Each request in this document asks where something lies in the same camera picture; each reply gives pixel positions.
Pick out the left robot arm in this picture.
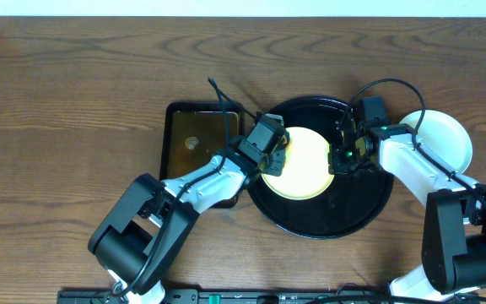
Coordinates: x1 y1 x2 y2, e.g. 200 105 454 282
88 132 289 303

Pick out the yellow plate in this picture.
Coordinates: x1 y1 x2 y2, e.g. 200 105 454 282
262 127 334 200

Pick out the light blue plate front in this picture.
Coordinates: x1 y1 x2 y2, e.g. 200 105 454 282
418 110 473 173

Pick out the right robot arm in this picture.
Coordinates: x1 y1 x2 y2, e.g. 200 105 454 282
328 122 486 301

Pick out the orange green sponge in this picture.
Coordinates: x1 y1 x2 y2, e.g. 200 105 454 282
284 139 293 155

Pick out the black rectangular water tray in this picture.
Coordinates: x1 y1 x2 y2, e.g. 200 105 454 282
158 100 244 210

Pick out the black round tray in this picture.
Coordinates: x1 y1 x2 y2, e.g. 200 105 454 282
248 95 394 239

